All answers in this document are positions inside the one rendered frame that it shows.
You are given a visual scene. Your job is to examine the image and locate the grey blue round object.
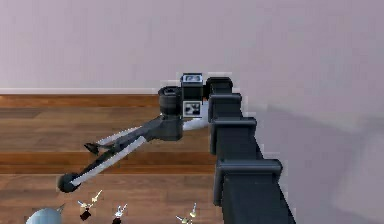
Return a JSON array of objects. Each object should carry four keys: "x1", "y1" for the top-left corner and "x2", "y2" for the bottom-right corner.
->
[{"x1": 25, "y1": 203, "x2": 67, "y2": 224}]

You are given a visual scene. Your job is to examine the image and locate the pale key with black fob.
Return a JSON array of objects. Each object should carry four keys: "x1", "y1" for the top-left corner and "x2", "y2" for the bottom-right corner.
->
[
  {"x1": 77, "y1": 199, "x2": 94, "y2": 222},
  {"x1": 111, "y1": 203, "x2": 129, "y2": 224}
]

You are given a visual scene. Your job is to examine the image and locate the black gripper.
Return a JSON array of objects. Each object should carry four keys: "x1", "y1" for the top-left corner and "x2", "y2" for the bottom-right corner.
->
[{"x1": 55, "y1": 85, "x2": 184, "y2": 194}]

